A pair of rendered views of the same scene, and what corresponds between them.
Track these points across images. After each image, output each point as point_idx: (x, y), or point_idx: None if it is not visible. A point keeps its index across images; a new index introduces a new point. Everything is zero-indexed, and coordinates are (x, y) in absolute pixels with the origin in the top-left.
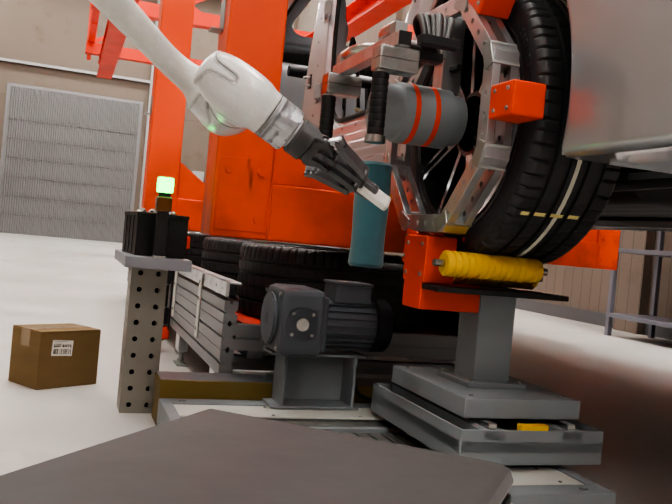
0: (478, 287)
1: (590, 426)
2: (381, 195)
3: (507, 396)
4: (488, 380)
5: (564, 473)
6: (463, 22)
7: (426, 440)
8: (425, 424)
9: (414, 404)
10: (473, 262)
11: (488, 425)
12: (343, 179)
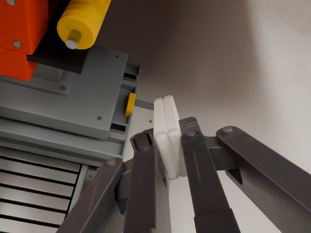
0: (56, 5)
1: (128, 61)
2: (178, 118)
3: (108, 91)
4: (64, 71)
5: (136, 106)
6: None
7: (60, 156)
8: (55, 149)
9: (26, 136)
10: (103, 14)
11: (124, 132)
12: (170, 217)
